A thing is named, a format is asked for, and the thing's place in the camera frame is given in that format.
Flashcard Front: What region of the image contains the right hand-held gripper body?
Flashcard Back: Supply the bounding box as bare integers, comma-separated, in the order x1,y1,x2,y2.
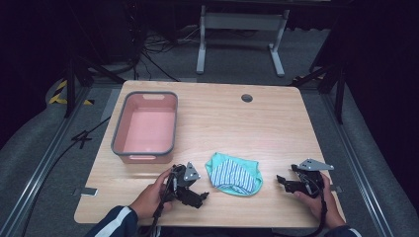
291,158,335,199

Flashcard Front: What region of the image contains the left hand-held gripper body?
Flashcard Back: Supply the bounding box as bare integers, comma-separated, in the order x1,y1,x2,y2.
167,161,203,205

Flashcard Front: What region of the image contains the teal striped cloth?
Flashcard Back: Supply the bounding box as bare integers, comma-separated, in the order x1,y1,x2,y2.
205,151,264,198

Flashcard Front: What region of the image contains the pink plastic basin grey rim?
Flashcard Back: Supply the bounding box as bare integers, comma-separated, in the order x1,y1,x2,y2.
111,91,179,165

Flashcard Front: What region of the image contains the person's right hand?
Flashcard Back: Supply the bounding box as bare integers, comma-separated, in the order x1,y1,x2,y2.
293,172,347,230

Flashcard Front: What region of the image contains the person's left hand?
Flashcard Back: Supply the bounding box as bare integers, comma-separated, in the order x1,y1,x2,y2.
128,167,175,221

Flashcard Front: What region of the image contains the black metal stand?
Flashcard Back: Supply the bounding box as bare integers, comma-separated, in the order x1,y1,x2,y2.
289,60,348,125
63,53,126,119

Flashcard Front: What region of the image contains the black tape cross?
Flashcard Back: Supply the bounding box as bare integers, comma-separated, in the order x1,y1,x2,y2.
70,129,94,150

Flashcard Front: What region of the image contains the yellow black hazard tape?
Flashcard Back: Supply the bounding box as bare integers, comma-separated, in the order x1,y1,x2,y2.
47,79,96,107

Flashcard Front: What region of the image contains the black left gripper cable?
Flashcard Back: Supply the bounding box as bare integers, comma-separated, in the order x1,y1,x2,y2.
141,168,177,237

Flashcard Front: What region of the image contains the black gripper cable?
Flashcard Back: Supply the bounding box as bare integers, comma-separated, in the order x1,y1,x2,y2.
273,174,329,237
141,168,177,237

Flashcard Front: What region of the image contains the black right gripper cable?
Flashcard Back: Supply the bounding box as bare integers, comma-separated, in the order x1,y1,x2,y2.
273,174,329,237

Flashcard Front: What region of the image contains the aluminium floor rail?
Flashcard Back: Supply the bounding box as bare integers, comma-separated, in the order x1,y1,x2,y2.
319,92,395,237
0,86,91,237

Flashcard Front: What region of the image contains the long black floor cable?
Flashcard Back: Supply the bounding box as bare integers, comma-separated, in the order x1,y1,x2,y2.
19,116,112,237

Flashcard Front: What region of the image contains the bundle of black floor cables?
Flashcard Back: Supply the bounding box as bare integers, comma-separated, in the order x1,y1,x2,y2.
129,19,199,83

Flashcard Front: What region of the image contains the white metal desk frame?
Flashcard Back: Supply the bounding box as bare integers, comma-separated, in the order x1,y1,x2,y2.
196,4,292,78

